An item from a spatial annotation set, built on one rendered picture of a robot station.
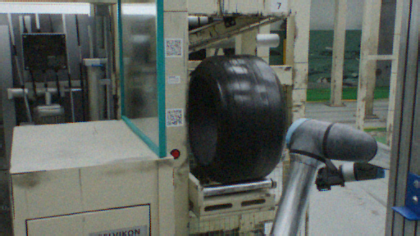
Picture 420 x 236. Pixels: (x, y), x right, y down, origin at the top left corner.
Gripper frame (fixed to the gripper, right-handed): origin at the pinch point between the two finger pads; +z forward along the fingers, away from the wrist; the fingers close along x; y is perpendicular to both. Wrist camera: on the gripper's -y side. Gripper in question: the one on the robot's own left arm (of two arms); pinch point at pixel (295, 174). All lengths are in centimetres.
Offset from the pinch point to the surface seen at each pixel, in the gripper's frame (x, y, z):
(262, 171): -3.3, -1.5, 13.6
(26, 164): -102, 48, 34
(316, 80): 719, -685, 210
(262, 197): 7.5, 5.1, 17.9
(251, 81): -34.2, -25.9, 7.8
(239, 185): -1.6, 2.9, 24.7
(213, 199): -6.1, 10.8, 34.3
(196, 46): -26, -65, 44
